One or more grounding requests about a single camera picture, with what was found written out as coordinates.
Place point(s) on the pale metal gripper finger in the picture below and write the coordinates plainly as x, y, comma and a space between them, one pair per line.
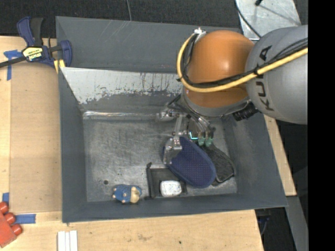
176, 143

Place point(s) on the blue dotted oval pouch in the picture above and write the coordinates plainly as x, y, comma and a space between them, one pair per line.
195, 165

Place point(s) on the black open box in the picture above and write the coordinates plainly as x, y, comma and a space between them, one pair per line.
153, 178

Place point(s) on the white speckled packet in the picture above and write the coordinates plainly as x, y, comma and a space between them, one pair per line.
170, 188

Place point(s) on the grey metal bin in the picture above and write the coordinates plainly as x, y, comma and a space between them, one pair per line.
125, 150

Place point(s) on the black mesh oval pouch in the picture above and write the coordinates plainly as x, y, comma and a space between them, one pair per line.
223, 166

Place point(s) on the blue and cream toy animal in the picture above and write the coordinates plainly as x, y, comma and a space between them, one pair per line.
127, 193

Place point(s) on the pale wood board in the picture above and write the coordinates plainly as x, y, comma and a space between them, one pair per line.
35, 140

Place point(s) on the black cylinder on white bracket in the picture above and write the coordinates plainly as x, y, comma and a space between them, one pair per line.
244, 113

